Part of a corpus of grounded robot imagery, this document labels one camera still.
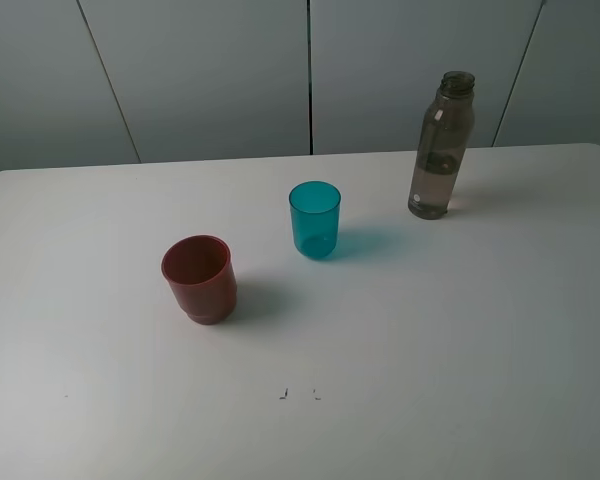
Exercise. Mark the teal translucent plastic cup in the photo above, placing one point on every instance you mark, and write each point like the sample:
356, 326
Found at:
314, 209

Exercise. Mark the grey translucent water bottle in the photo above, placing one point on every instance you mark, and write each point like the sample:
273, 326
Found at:
447, 126

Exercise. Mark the red plastic cup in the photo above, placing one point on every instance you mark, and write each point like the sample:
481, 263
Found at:
199, 271

